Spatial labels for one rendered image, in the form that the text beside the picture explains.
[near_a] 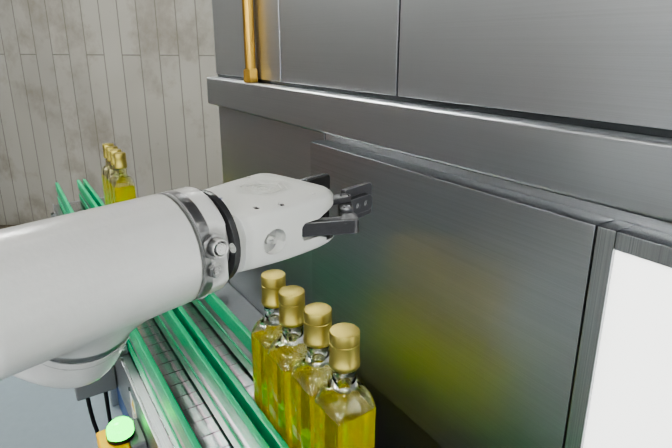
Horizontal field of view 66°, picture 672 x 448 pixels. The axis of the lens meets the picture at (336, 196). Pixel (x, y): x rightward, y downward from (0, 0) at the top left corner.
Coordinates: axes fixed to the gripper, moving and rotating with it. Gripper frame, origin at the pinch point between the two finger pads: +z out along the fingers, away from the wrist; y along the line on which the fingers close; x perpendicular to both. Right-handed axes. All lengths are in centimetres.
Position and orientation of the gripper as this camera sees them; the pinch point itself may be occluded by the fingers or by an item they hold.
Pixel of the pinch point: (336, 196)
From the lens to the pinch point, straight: 51.5
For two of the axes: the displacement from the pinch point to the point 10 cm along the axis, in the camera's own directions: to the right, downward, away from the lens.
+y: -7.5, -1.9, 6.4
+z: 6.6, -2.1, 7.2
